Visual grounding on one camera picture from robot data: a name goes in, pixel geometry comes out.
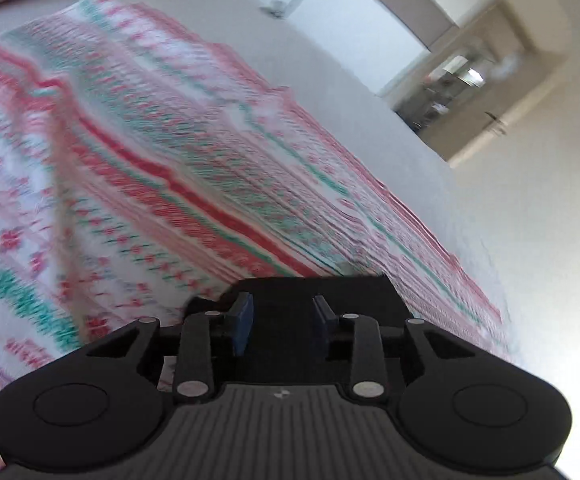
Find red green printed blanket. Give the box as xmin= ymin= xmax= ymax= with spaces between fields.
xmin=0 ymin=0 xmax=517 ymax=480

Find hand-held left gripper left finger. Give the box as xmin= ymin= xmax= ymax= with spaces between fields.
xmin=84 ymin=291 xmax=255 ymax=407

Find bed with white sheet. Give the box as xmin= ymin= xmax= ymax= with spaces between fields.
xmin=0 ymin=0 xmax=523 ymax=366

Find black pants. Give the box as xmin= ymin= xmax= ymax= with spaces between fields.
xmin=157 ymin=272 xmax=412 ymax=397

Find cluttered shelf behind doorway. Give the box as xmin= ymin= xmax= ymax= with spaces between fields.
xmin=394 ymin=50 xmax=488 ymax=135

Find grey framed white wardrobe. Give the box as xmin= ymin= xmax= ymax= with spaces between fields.
xmin=260 ymin=0 xmax=523 ymax=97

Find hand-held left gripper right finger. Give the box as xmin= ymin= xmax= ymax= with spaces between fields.
xmin=312 ymin=294 xmax=473 ymax=404

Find cream door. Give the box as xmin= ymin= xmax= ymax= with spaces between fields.
xmin=446 ymin=42 xmax=572 ymax=169

